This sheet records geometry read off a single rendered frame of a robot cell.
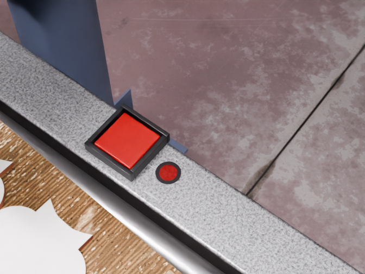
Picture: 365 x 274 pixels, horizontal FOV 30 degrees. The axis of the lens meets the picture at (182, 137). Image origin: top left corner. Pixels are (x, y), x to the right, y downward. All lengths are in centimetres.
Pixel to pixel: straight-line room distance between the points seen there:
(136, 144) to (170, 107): 116
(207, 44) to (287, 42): 25
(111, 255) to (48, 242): 7
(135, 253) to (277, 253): 16
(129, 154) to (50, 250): 15
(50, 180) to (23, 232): 7
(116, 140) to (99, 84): 68
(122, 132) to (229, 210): 17
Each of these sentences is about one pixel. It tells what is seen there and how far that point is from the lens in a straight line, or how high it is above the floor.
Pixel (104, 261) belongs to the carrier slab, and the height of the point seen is 94.
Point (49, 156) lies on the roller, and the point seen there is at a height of 92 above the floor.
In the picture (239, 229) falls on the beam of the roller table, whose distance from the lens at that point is 81.
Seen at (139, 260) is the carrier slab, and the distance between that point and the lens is 77.
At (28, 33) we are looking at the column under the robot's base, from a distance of 137.
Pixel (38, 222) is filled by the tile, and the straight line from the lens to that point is 80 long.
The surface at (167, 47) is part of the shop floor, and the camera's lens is 213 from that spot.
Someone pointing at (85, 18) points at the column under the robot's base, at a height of 65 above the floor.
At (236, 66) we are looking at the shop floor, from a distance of 209.
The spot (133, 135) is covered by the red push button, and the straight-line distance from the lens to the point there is 85.
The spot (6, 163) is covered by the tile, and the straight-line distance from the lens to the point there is 83.
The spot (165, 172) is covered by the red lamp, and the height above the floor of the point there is 92.
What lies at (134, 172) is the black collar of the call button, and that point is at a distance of 83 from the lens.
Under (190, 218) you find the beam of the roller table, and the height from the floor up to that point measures 92.
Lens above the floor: 165
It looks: 58 degrees down
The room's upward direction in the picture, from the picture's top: 1 degrees counter-clockwise
